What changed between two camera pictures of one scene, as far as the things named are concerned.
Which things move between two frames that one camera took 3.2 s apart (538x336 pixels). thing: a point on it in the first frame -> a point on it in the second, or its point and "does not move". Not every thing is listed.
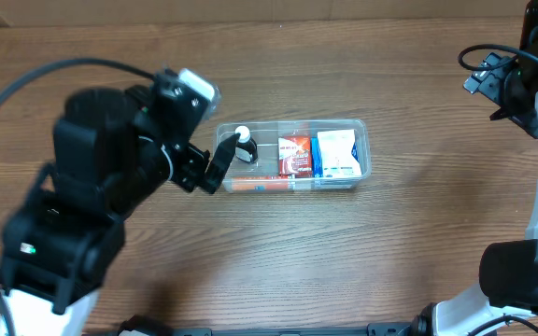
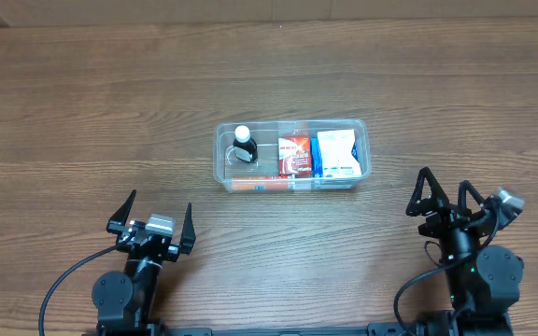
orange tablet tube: x=260 y=185 does not move
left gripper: x=176 y=167 -> x=120 y=228
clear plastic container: x=278 y=155 does not move
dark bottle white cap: x=246 y=148 does not move
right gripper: x=525 y=113 -> x=445 y=213
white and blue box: x=332 y=155 does not move
